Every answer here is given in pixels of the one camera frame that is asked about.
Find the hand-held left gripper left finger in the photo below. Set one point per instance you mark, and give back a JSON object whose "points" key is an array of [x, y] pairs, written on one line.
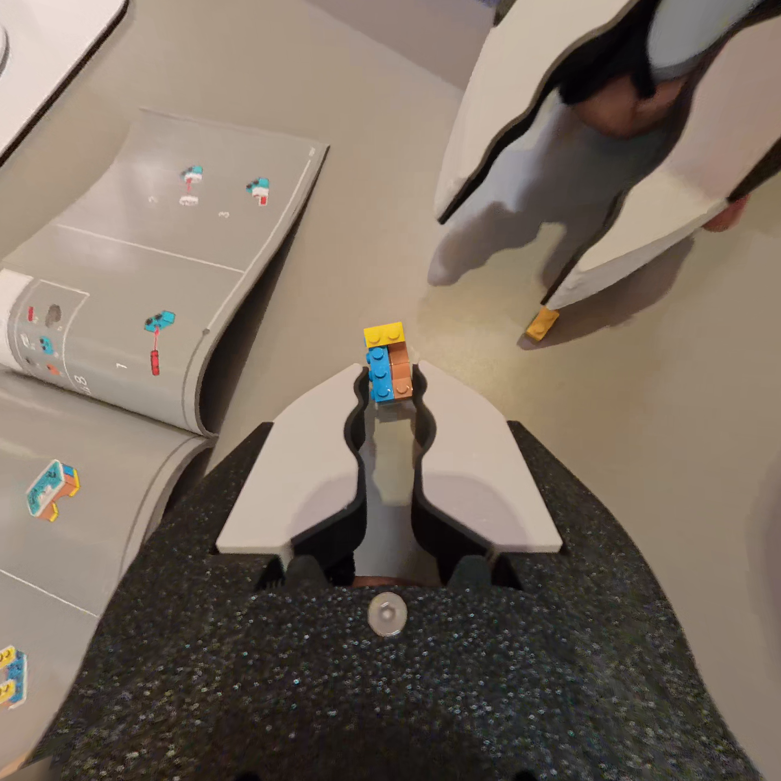
{"points": [[293, 482]]}

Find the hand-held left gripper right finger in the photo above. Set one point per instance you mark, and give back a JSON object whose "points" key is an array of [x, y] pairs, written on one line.
{"points": [[488, 488]]}

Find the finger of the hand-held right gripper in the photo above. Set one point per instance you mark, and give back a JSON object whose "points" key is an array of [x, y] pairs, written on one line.
{"points": [[500, 79], [720, 140]]}

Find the grey desk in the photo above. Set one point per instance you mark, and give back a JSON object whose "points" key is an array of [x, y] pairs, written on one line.
{"points": [[366, 183]]}

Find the person's right hand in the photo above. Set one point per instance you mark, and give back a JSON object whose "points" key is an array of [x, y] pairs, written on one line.
{"points": [[628, 113]]}

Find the grey instruction booklet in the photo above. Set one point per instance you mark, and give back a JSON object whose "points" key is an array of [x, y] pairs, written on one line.
{"points": [[152, 274]]}

